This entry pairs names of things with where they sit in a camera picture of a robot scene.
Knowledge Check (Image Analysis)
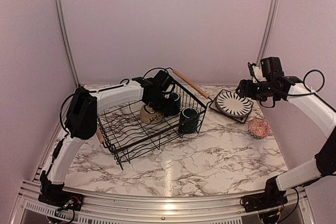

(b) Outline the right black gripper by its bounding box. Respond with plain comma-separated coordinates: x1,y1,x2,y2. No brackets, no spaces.
235,79,277,102

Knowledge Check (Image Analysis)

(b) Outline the white striped round plate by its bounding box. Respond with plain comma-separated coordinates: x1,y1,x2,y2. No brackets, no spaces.
215,91,253,118

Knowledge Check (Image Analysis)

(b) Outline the beige ceramic bowl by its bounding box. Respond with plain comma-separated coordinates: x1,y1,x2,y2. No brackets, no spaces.
140,105,163,124

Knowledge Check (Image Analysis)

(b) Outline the navy blue mug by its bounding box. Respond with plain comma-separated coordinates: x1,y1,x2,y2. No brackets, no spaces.
164,92,181,116

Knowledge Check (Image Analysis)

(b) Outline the square floral black-backed plate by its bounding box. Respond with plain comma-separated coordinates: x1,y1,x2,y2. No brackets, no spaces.
209,89,254,124

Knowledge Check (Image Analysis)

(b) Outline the blue white patterned bowl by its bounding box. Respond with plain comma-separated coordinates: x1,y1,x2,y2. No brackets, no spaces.
248,119,270,139

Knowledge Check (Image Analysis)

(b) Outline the dark green mug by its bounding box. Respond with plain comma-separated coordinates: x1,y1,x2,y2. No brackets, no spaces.
178,108,199,134

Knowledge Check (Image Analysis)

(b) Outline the black wire dish rack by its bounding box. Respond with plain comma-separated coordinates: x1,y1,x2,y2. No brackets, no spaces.
97,68,207,166

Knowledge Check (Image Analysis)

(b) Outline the grey reindeer round plate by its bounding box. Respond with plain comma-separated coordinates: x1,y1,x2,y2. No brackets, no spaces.
211,96,221,112

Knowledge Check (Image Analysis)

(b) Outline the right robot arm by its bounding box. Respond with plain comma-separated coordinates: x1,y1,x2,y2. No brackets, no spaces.
236,57,335,207

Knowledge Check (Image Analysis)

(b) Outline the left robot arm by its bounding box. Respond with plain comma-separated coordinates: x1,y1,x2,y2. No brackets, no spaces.
40,69,175,206

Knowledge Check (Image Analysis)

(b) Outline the right wooden rack handle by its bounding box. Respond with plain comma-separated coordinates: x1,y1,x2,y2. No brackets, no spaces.
172,69,209,99

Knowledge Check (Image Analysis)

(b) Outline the wooden rack handle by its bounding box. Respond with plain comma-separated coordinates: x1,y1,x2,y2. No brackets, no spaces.
96,127,104,144
172,69,209,99

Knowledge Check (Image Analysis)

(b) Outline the left wooden rack handle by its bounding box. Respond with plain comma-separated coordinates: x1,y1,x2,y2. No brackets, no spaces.
96,127,104,144

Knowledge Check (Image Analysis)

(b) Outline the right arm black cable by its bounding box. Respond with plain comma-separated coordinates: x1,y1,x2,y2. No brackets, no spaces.
258,69,326,108

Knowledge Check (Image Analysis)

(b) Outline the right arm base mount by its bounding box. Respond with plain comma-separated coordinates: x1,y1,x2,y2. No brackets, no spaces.
239,176,288,212

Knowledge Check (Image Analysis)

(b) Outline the right aluminium corner post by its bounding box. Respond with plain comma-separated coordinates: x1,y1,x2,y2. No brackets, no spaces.
255,0,279,66

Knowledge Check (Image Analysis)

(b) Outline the aluminium corner post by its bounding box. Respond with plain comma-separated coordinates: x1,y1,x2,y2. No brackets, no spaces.
255,0,279,66
54,0,80,87

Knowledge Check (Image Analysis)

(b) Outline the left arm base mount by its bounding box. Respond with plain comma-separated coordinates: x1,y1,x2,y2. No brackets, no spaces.
38,180,83,211

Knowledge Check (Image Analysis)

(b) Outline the left aluminium corner post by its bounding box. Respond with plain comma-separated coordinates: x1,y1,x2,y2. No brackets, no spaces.
54,0,80,87

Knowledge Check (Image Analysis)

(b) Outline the aluminium front frame rail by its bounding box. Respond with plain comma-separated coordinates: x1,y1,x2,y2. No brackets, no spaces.
9,180,316,223

